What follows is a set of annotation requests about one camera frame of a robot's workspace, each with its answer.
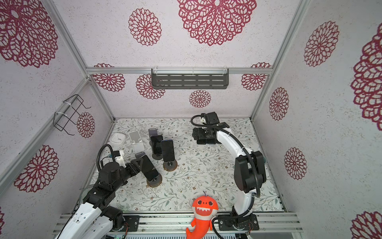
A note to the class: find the phone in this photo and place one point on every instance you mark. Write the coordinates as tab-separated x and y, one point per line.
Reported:
168	150
155	141
147	168

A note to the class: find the black wire wall rack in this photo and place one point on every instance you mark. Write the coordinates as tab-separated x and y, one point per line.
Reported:
63	117

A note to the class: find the front round stand base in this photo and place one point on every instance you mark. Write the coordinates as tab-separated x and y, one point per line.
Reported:
155	182

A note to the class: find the red shark plush toy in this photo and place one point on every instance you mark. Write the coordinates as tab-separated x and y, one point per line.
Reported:
204	209

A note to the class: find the grey wall shelf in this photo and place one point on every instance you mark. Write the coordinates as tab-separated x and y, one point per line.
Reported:
190	79

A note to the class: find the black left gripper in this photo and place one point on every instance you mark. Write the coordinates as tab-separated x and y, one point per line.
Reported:
133	166

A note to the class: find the white earbuds case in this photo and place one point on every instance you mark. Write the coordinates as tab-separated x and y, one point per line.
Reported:
117	138

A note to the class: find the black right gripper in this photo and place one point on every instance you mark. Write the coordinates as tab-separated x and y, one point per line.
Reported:
204	135

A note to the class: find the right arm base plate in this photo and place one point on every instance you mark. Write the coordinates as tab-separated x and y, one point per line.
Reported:
247	223

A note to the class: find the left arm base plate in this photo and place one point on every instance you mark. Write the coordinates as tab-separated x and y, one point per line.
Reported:
126	224

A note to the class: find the white empty phone stand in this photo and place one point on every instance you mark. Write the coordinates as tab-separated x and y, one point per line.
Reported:
137	142

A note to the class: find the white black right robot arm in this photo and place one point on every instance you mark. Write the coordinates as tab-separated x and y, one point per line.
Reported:
249	165

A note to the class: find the middle round stand base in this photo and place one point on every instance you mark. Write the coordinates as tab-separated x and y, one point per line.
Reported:
170	165

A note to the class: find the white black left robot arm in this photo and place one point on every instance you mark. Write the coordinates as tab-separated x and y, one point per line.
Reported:
95	217

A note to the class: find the round stand base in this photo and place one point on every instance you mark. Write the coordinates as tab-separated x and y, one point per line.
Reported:
155	182
170	165

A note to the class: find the grey empty phone stand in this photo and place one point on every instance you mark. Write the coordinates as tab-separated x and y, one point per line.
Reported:
139	155

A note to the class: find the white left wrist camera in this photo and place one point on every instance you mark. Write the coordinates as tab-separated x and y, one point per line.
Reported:
118	157

